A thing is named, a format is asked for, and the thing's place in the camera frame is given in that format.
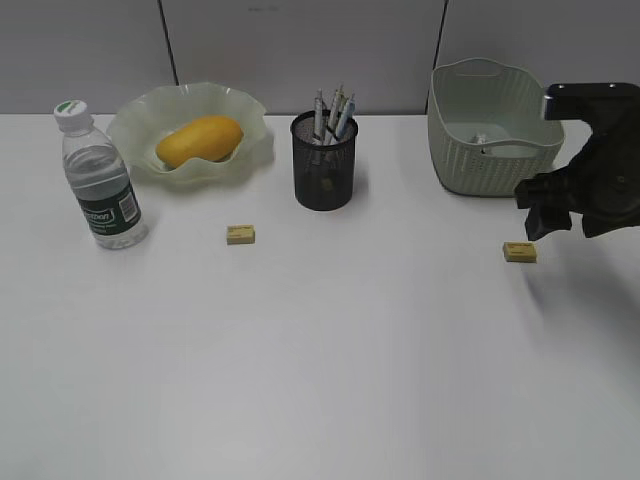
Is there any blue grip white pen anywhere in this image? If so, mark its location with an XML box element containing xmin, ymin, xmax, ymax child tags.
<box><xmin>333</xmin><ymin>94</ymin><xmax>355</xmax><ymax>144</ymax></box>

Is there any black mesh pen holder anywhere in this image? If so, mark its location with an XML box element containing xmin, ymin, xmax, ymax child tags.
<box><xmin>290</xmin><ymin>110</ymin><xmax>359</xmax><ymax>211</ymax></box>

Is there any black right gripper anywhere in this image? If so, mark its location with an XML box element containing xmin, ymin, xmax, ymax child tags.
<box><xmin>514</xmin><ymin>117</ymin><xmax>639</xmax><ymax>241</ymax></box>

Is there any clear water bottle green label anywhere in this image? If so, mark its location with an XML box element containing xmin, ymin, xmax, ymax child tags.
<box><xmin>53</xmin><ymin>100</ymin><xmax>148</xmax><ymax>250</ymax></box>

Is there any yellow eraser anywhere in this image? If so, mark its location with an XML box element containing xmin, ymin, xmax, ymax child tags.
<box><xmin>226</xmin><ymin>225</ymin><xmax>256</xmax><ymax>245</ymax></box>
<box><xmin>320</xmin><ymin>177</ymin><xmax>335</xmax><ymax>192</ymax></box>
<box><xmin>502</xmin><ymin>242</ymin><xmax>538</xmax><ymax>263</ymax></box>

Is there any pale green woven basket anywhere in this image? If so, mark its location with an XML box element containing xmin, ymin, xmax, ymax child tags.
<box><xmin>427</xmin><ymin>58</ymin><xmax>565</xmax><ymax>197</ymax></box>

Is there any grey grip white pen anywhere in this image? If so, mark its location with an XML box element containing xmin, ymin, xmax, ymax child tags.
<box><xmin>312</xmin><ymin>89</ymin><xmax>325</xmax><ymax>145</ymax></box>

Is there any pale green wavy glass plate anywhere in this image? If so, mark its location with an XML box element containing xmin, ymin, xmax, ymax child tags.
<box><xmin>107</xmin><ymin>82</ymin><xmax>274</xmax><ymax>188</ymax></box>

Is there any yellow mango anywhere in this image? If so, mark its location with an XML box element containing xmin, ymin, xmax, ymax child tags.
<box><xmin>155</xmin><ymin>115</ymin><xmax>244</xmax><ymax>168</ymax></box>

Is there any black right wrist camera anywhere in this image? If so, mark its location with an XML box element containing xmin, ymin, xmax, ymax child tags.
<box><xmin>542</xmin><ymin>82</ymin><xmax>639</xmax><ymax>124</ymax></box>

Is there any beige grip white pen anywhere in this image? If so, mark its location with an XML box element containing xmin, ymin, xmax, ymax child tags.
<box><xmin>323</xmin><ymin>85</ymin><xmax>346</xmax><ymax>146</ymax></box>

